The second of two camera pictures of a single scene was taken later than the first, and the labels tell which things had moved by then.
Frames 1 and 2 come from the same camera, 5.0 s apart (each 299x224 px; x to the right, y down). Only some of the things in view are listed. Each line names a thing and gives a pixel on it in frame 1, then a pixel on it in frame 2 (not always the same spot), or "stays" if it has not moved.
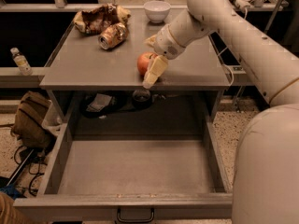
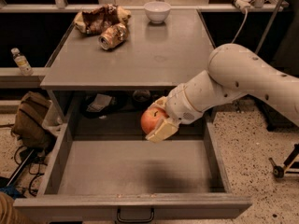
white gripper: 164,44 -> 177,105
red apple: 144,61 -> 151,118
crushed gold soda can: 114,35 stays
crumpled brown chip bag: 93,20 stays
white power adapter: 245,1 stays
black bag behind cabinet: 102,105 stays
